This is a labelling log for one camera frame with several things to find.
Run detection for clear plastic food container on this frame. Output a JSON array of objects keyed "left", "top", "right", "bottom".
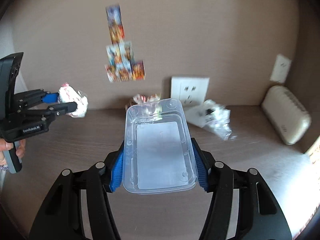
[{"left": 123, "top": 99, "right": 198, "bottom": 194}]

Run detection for person's left hand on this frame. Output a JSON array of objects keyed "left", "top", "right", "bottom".
[{"left": 0, "top": 138, "right": 26, "bottom": 174}]

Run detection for red white candy wrapper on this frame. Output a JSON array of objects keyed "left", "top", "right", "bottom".
[{"left": 125, "top": 94, "right": 162, "bottom": 114}]

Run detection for beige ribbed speaker box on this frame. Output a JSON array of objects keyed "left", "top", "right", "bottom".
[{"left": 261, "top": 85, "right": 311, "bottom": 145}]

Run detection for white plastic bag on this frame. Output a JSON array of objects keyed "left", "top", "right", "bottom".
[{"left": 184, "top": 100, "right": 232, "bottom": 141}]

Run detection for colourful wall stickers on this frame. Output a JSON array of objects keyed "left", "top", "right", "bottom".
[{"left": 105, "top": 4, "right": 145, "bottom": 83}]

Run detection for large white wall socket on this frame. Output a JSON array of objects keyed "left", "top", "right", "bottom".
[{"left": 170, "top": 76, "right": 209, "bottom": 107}]

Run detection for small white wall socket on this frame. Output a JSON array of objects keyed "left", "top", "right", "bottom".
[{"left": 270, "top": 54, "right": 292, "bottom": 84}]

